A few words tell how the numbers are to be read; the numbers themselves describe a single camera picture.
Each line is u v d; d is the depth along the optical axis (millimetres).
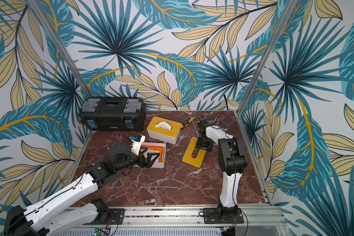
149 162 647
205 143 854
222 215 663
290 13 701
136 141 636
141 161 641
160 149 897
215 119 1134
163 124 930
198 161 930
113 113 931
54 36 769
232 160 532
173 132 953
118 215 737
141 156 634
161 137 977
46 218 418
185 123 1099
